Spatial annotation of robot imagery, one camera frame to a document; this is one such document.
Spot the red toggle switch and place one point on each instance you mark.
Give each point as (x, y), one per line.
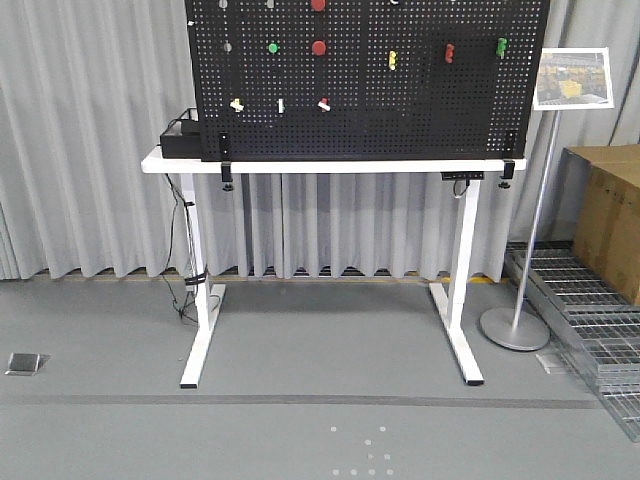
(323, 104)

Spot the desk height control panel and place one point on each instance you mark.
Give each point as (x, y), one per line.
(462, 176)

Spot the white standing desk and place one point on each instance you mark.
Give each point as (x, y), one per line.
(448, 300)

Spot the black perforated pegboard panel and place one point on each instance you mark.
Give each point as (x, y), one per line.
(424, 110)

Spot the black open box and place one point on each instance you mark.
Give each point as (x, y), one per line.
(181, 139)

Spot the lower red mushroom button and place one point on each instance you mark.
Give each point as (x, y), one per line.
(319, 48)

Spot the red mushroom button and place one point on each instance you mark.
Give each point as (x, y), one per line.
(319, 48)
(318, 5)

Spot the upper red mushroom button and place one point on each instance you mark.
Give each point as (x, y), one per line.
(318, 5)

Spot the grey curtain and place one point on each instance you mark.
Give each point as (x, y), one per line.
(86, 89)

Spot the cardboard box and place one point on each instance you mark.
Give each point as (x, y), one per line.
(607, 235)

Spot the metal grating stack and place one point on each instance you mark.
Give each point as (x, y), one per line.
(597, 327)

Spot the metal floor outlet plate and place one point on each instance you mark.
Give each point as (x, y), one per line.
(25, 364)

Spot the left black clamp bracket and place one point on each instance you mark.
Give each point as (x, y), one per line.
(225, 157)

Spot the black clamp bracket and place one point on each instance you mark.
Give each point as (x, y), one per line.
(225, 157)
(507, 158)

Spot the yellow-lit white toggle switch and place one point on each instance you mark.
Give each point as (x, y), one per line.
(236, 105)

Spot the yellow lever switch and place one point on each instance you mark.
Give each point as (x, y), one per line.
(392, 60)

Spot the right black clamp bracket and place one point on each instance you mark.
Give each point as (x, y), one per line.
(507, 158)

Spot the red lever switch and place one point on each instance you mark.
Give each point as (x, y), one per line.
(449, 53)

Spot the green lever switch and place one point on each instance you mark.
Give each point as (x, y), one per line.
(501, 47)

